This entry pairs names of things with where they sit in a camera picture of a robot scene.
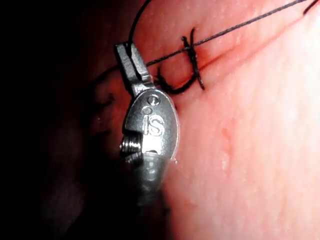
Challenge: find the left arm needle driver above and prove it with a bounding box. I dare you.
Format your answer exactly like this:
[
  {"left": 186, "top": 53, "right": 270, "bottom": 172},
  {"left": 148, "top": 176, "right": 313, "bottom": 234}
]
[{"left": 119, "top": 84, "right": 181, "bottom": 165}]

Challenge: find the left arm needle driver jaw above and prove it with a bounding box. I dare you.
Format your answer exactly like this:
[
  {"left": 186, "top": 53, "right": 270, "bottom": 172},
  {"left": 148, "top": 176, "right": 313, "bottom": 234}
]
[
  {"left": 128, "top": 44, "right": 154, "bottom": 86},
  {"left": 114, "top": 43, "right": 146, "bottom": 95}
]

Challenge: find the black thread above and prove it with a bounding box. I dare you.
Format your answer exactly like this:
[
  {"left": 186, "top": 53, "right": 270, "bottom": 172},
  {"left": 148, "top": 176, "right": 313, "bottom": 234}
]
[{"left": 126, "top": 0, "right": 318, "bottom": 68}]

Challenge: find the black stitching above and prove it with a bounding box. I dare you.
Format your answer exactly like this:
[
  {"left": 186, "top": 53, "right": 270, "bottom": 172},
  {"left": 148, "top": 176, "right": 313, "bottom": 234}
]
[{"left": 153, "top": 27, "right": 206, "bottom": 96}]

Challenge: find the tissue pad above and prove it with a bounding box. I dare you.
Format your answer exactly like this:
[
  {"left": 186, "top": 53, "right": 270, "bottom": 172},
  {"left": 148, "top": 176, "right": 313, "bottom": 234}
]
[{"left": 82, "top": 0, "right": 320, "bottom": 240}]

